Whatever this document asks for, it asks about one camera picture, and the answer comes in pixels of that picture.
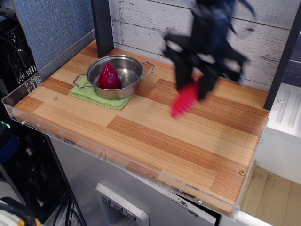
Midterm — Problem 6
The dark post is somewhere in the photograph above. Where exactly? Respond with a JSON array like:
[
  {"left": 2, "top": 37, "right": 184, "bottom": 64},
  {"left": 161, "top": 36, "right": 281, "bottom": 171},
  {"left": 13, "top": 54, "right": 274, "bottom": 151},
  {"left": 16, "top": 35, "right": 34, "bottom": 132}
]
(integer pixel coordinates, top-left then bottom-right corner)
[
  {"left": 263, "top": 2, "right": 301, "bottom": 111},
  {"left": 90, "top": 0, "right": 114, "bottom": 58}
]

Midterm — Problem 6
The stainless steel pot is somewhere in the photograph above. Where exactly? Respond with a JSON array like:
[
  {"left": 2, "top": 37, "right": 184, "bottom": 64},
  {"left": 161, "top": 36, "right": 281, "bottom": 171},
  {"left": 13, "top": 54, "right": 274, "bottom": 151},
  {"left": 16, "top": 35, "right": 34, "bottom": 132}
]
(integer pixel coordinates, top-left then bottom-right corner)
[{"left": 73, "top": 55, "right": 155, "bottom": 100}]

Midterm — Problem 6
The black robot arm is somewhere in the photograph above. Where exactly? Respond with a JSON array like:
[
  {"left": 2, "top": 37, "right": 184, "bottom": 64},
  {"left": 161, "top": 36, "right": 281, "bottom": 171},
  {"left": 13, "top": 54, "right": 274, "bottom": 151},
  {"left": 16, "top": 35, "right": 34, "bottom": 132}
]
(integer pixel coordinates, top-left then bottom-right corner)
[{"left": 163, "top": 0, "right": 248, "bottom": 100}]

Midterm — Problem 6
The black plastic crate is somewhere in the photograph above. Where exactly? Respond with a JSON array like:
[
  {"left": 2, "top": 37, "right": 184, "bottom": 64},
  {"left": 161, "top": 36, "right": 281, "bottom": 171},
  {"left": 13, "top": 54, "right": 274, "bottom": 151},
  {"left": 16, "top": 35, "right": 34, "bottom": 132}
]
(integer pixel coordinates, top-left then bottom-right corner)
[{"left": 2, "top": 25, "right": 37, "bottom": 84}]

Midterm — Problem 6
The silver toy fridge cabinet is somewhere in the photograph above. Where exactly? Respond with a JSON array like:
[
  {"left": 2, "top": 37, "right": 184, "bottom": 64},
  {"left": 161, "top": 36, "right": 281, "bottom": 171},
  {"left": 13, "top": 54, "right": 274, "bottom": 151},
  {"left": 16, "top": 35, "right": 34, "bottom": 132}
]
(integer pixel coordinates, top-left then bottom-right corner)
[{"left": 51, "top": 138, "right": 219, "bottom": 226}]

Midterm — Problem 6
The green cloth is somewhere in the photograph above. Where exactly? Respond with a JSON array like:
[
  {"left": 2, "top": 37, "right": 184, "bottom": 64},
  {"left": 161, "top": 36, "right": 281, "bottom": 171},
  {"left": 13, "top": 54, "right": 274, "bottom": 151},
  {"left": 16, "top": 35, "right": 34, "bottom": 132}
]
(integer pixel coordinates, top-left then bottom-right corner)
[{"left": 69, "top": 74, "right": 131, "bottom": 110}]

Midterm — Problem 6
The dark left post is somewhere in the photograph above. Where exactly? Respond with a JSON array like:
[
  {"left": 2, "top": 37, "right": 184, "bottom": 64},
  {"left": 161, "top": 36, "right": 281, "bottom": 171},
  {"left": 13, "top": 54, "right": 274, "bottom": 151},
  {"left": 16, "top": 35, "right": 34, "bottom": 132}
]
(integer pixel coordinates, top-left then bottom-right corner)
[{"left": 90, "top": 0, "right": 114, "bottom": 58}]

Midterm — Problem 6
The red pepper toy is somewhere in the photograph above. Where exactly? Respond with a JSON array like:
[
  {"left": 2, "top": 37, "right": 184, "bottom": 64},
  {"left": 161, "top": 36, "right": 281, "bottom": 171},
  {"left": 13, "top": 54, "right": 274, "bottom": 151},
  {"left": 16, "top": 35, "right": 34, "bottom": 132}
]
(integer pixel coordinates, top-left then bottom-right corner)
[{"left": 98, "top": 63, "right": 122, "bottom": 90}]

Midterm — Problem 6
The blue fabric panel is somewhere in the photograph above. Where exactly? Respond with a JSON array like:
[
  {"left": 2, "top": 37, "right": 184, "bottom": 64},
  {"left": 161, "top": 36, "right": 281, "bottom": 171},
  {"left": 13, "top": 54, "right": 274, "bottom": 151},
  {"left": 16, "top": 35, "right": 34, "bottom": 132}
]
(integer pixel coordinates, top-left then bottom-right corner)
[{"left": 12, "top": 0, "right": 95, "bottom": 70}]

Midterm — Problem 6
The yellow taped object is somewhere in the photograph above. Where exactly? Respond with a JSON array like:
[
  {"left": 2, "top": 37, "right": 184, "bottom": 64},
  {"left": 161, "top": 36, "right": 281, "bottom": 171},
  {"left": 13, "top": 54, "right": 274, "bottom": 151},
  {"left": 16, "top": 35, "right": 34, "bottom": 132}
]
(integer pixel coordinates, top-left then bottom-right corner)
[{"left": 0, "top": 202, "right": 42, "bottom": 226}]

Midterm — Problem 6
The dark right post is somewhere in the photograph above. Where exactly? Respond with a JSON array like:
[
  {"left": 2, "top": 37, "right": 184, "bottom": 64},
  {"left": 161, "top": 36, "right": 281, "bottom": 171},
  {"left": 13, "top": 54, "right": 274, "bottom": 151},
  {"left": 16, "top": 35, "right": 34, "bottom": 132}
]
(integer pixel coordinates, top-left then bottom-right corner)
[{"left": 263, "top": 2, "right": 301, "bottom": 111}]

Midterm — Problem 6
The white side counter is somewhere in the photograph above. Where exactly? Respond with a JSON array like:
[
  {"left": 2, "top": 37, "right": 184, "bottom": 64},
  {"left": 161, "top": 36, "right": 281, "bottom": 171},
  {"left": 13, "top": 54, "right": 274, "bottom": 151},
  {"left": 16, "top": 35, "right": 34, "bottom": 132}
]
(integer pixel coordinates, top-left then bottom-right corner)
[{"left": 254, "top": 83, "right": 301, "bottom": 184}]

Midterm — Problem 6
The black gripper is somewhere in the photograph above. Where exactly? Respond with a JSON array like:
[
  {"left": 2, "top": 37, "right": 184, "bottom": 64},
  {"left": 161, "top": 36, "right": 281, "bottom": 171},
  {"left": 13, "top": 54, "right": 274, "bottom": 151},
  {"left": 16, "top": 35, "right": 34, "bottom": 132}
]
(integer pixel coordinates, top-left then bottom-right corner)
[{"left": 163, "top": 14, "right": 248, "bottom": 100}]

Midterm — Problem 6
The red handled metal fork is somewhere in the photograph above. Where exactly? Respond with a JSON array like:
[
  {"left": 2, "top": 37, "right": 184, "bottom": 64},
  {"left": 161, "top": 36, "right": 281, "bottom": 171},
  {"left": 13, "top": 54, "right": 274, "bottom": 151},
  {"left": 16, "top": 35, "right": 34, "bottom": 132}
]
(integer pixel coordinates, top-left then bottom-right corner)
[{"left": 171, "top": 79, "right": 201, "bottom": 118}]

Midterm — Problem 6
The clear acrylic table guard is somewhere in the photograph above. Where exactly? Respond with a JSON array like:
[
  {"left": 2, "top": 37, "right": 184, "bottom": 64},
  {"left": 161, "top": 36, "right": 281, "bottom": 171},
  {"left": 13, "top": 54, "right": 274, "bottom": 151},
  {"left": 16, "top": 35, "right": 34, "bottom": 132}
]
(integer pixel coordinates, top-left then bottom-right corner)
[{"left": 1, "top": 70, "right": 270, "bottom": 221}]

